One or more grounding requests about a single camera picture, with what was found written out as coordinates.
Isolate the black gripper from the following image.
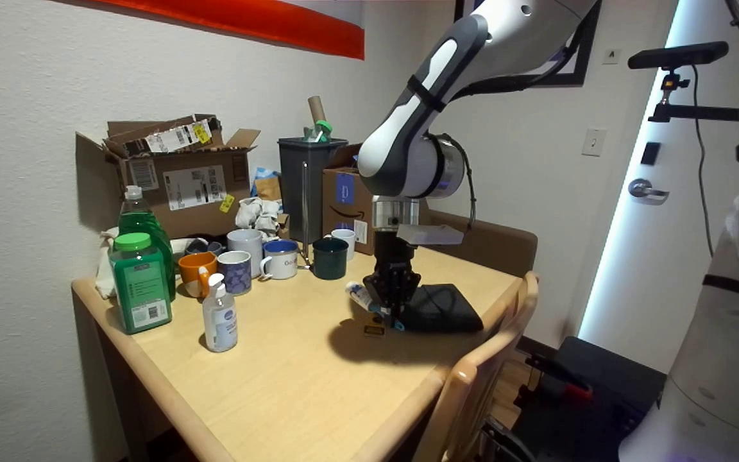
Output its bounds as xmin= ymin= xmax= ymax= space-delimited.
xmin=364 ymin=228 xmax=424 ymax=333

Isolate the black beanie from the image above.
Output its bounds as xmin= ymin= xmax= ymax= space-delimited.
xmin=386 ymin=282 xmax=484 ymax=337

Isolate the dark green mug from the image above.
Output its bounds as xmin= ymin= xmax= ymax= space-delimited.
xmin=310 ymin=237 xmax=352 ymax=282

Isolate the small white cup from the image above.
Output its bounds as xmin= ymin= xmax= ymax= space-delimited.
xmin=325 ymin=226 xmax=360 ymax=255

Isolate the wooden chair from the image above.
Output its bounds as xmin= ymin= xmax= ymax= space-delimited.
xmin=410 ymin=270 xmax=545 ymax=462

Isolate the white mug with blue inside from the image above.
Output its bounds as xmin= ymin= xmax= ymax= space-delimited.
xmin=259 ymin=237 xmax=302 ymax=282

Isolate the dark brown board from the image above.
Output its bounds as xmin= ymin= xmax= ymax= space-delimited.
xmin=427 ymin=210 xmax=541 ymax=278

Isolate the dark grey trash bin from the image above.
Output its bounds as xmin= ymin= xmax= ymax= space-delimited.
xmin=277 ymin=133 xmax=352 ymax=243

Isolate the plain white mug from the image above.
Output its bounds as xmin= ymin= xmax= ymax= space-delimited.
xmin=227 ymin=226 xmax=268 ymax=278

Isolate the blue patterned mug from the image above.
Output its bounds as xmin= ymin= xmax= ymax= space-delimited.
xmin=214 ymin=247 xmax=257 ymax=297

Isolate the crumpled white paper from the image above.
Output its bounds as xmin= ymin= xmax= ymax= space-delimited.
xmin=233 ymin=195 xmax=287 ymax=238

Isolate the clear hand sanitizer pump bottle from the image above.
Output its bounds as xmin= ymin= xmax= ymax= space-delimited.
xmin=201 ymin=270 xmax=241 ymax=354

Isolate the small tan carton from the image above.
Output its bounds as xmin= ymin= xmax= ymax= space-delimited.
xmin=251 ymin=164 xmax=286 ymax=202

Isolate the orange mug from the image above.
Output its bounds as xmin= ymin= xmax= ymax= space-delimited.
xmin=175 ymin=249 xmax=221 ymax=301

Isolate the cardboard tube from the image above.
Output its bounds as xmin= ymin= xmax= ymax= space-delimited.
xmin=305 ymin=92 xmax=331 ymax=132

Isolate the open cardboard box with labels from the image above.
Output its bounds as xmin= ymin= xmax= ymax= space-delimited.
xmin=75 ymin=110 xmax=265 ymax=241

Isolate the green canister with green lid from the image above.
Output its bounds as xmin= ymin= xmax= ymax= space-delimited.
xmin=107 ymin=228 xmax=175 ymax=337

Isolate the white door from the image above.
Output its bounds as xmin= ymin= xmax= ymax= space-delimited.
xmin=578 ymin=0 xmax=739 ymax=376

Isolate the green dish soap bottle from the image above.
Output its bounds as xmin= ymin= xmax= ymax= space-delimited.
xmin=116 ymin=183 xmax=178 ymax=304

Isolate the black door keypad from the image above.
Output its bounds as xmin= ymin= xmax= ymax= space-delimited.
xmin=640 ymin=138 xmax=664 ymax=168

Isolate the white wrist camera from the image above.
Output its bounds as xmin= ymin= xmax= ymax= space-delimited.
xmin=404 ymin=223 xmax=468 ymax=249

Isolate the orange handled clamp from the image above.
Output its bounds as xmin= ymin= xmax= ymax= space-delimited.
xmin=526 ymin=354 xmax=597 ymax=405

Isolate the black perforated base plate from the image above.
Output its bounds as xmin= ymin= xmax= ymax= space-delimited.
xmin=479 ymin=333 xmax=672 ymax=462

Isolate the white light switch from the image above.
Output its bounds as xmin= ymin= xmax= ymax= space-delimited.
xmin=581 ymin=125 xmax=609 ymax=160

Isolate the silver door handle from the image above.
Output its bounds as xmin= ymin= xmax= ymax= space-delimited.
xmin=626 ymin=177 xmax=672 ymax=206

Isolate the red wall banner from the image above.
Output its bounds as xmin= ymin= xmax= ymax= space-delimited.
xmin=59 ymin=0 xmax=368 ymax=61

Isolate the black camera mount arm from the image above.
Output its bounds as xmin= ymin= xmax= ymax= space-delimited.
xmin=647 ymin=69 xmax=739 ymax=123

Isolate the black camera on mount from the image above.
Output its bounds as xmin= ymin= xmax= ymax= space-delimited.
xmin=626 ymin=38 xmax=731 ymax=72

